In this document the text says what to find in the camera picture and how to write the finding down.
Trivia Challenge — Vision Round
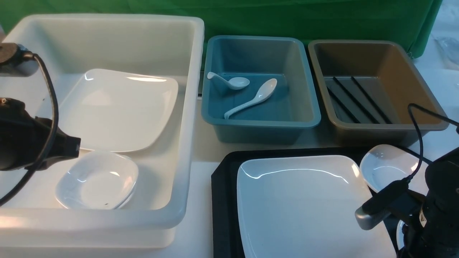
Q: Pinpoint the white small bowl in bin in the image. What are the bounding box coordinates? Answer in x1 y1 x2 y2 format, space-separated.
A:
55 151 139 210

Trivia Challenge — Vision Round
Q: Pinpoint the short white spoon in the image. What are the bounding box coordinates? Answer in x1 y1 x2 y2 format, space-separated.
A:
207 72 250 90

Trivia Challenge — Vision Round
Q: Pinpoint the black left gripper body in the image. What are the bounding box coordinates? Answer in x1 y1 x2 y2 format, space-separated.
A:
0 98 81 171

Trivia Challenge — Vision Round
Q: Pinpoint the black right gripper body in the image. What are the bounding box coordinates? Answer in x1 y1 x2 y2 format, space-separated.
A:
397 149 458 258

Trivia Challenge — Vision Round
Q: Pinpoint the black chopstick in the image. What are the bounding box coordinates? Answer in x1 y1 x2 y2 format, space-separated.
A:
327 88 360 124
351 76 392 124
333 76 380 124

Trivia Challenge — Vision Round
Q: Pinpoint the black left camera cable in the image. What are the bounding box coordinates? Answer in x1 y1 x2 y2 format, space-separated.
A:
0 51 59 206

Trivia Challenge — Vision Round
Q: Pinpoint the long white soup spoon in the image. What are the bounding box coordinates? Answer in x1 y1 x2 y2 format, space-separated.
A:
223 78 278 119

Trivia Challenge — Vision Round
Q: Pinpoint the clear plastic bag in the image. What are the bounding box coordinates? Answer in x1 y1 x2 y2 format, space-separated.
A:
434 36 459 68

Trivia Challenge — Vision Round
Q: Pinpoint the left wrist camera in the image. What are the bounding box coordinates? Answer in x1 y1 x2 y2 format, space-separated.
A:
0 43 39 78

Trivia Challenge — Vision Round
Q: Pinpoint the blue plastic bin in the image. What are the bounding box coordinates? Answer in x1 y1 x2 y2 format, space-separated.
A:
201 35 321 145

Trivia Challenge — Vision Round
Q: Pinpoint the large white rice plate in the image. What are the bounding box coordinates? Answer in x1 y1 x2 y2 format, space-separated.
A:
236 155 396 258

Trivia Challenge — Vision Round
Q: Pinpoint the green cloth backdrop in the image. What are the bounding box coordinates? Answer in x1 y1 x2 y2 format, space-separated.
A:
0 0 442 58

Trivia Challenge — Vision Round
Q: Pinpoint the white square plate in bin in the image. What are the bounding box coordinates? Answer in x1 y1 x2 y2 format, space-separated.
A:
59 69 179 152

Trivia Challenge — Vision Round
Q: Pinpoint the large white plastic bin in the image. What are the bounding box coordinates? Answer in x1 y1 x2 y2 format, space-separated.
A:
1 14 204 248

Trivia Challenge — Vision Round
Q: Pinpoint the brown plastic bin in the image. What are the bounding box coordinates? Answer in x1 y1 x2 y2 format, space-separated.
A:
308 40 445 147

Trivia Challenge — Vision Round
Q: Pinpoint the white small dish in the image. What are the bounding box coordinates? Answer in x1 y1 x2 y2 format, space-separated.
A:
396 220 405 251
359 145 419 193

